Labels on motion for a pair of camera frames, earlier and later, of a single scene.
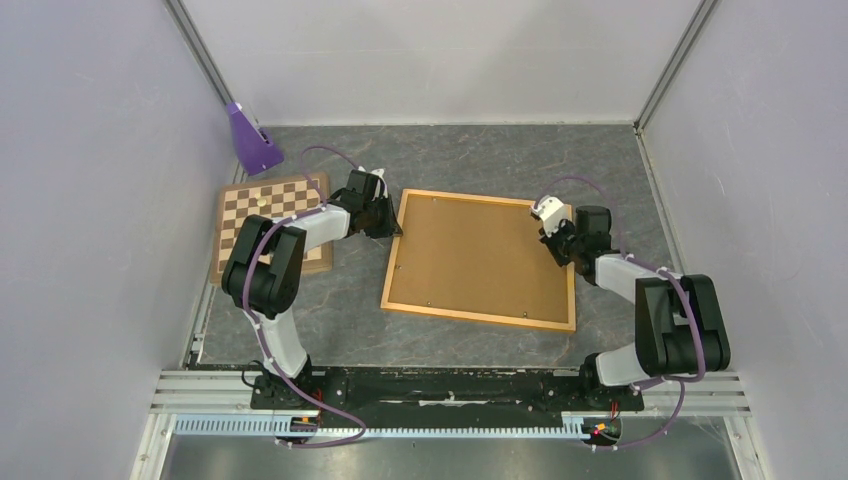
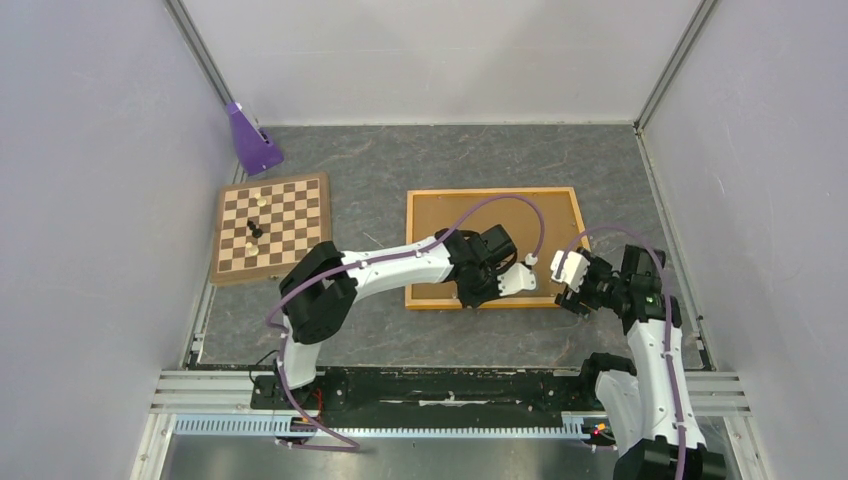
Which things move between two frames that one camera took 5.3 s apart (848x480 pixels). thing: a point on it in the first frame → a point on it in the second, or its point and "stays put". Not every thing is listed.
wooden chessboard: [271, 198] stays put
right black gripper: [565, 225] → [597, 266]
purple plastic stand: [254, 151] stays put
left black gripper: [392, 226] → [474, 301]
